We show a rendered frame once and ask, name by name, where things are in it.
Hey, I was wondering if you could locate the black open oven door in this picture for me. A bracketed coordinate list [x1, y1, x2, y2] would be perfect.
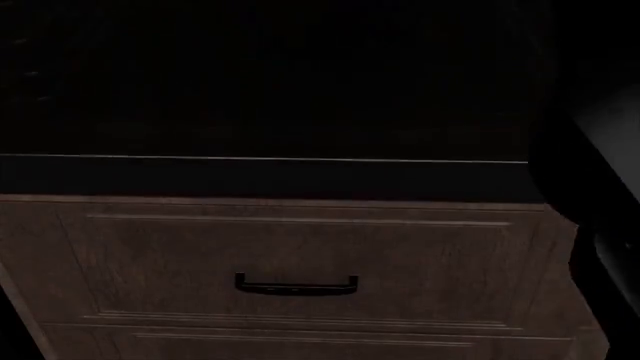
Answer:
[527, 81, 640, 320]

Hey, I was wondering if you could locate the dark brown wooden drawer cabinet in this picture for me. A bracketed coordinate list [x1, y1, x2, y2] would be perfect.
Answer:
[0, 193, 612, 360]

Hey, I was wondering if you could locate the brown wooden drawer front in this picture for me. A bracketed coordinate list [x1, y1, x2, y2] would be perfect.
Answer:
[51, 201, 551, 331]
[39, 323, 581, 360]

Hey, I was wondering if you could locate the black drawer handle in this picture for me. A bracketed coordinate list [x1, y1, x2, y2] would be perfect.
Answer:
[234, 272, 360, 297]

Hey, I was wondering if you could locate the black countertop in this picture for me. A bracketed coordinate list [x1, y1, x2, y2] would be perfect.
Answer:
[0, 0, 547, 206]

